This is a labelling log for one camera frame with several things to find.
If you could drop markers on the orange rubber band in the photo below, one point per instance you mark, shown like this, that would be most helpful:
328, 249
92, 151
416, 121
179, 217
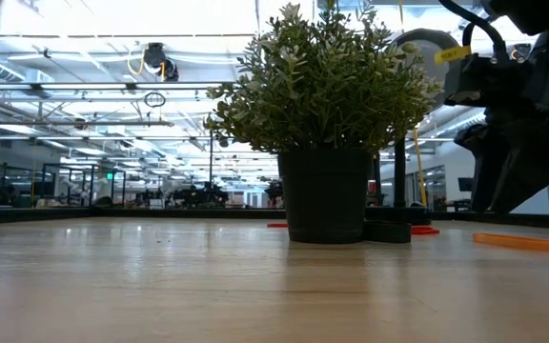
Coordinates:
522, 243

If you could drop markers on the green plant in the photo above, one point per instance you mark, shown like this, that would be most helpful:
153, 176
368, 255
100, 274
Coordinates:
324, 200

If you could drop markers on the black wide rubber band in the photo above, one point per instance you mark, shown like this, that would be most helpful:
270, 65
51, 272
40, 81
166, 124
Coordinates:
389, 232

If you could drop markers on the black equipment rack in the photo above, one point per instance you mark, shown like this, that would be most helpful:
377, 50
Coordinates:
375, 176

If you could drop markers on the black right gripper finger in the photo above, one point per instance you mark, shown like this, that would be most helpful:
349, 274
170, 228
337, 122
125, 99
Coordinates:
532, 171
484, 176

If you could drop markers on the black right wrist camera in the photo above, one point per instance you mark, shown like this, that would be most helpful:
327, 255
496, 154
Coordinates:
489, 81

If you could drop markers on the black metal workcell frame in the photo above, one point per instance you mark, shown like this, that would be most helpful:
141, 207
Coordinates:
84, 165

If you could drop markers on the black aluminium table frame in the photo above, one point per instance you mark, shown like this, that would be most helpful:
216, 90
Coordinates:
112, 214

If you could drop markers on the black computer monitor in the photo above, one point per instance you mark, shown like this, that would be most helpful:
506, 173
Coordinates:
465, 184

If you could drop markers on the black desk lamp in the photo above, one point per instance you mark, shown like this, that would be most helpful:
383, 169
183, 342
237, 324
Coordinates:
400, 176

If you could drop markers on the black robot workstation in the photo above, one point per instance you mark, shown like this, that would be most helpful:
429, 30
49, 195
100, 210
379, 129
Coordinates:
203, 196

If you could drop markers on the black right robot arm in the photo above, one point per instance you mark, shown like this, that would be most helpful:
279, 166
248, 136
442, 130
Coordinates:
541, 19

